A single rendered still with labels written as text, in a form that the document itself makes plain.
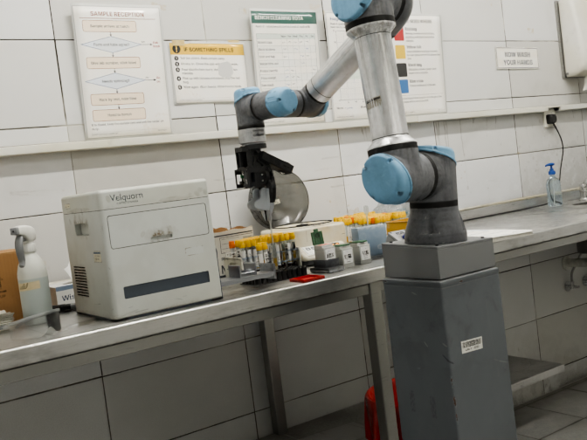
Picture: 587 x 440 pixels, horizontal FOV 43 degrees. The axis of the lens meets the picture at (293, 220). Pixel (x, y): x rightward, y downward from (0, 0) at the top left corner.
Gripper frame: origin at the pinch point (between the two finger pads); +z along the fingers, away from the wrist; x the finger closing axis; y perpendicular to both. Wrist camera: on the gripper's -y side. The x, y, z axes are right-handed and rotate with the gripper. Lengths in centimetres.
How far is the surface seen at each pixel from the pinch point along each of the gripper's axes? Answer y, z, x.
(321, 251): -11.5, 11.9, 6.4
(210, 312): 30.9, 19.8, 16.9
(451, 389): -9, 43, 53
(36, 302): 64, 12, -8
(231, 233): 3.2, 4.2, -16.3
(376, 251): -35.9, 15.8, 1.6
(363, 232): -32.2, 9.4, 1.1
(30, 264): 64, 3, -9
